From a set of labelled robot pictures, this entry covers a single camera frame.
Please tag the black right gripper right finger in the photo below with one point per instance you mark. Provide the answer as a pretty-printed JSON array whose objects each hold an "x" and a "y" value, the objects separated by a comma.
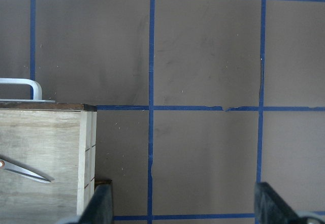
[{"x": 270, "y": 207}]

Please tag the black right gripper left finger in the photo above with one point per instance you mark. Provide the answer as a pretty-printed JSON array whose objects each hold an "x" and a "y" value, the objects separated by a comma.
[{"x": 100, "y": 207}]

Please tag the wooden drawer with white handle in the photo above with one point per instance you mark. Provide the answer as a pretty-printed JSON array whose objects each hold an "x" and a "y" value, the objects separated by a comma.
[{"x": 57, "y": 139}]

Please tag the orange handled scissors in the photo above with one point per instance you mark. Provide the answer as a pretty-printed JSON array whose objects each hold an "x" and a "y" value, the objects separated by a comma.
[{"x": 16, "y": 167}]

